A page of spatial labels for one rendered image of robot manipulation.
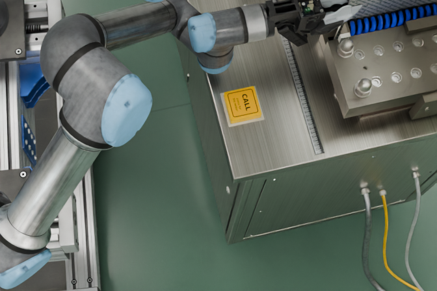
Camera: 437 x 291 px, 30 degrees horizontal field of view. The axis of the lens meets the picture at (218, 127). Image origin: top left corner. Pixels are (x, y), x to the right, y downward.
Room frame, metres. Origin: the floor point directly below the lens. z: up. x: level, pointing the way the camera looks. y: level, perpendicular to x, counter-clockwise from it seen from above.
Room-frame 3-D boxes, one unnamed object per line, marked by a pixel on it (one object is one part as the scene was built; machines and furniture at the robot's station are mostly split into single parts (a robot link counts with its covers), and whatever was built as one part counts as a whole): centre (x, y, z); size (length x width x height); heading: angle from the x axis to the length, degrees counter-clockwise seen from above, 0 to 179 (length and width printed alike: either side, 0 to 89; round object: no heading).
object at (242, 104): (0.65, -0.05, 0.91); 0.07 x 0.07 x 0.02; 21
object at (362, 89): (0.67, -0.29, 1.05); 0.04 x 0.04 x 0.04
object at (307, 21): (0.78, -0.12, 1.12); 0.12 x 0.08 x 0.09; 111
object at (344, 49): (0.76, -0.24, 1.05); 0.04 x 0.04 x 0.04
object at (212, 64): (0.74, 0.04, 1.01); 0.11 x 0.08 x 0.11; 53
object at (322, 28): (0.78, -0.18, 1.09); 0.09 x 0.05 x 0.02; 110
